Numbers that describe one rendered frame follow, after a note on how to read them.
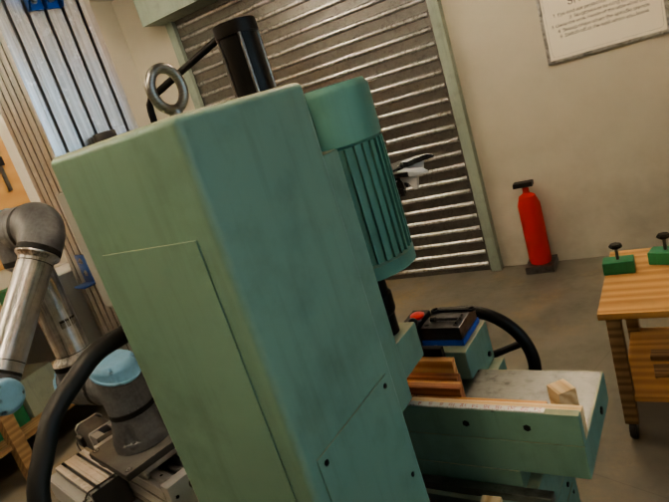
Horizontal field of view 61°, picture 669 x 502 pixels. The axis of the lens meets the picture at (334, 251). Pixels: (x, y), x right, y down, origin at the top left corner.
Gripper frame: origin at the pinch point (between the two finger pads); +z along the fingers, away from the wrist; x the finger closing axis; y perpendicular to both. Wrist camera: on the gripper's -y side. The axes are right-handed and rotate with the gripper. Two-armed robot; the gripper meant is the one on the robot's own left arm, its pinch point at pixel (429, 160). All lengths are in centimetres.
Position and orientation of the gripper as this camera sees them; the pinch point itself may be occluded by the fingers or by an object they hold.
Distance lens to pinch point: 163.7
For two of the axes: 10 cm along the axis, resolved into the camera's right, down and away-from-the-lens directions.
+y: 3.3, 8.6, 3.8
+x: -2.5, 4.7, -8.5
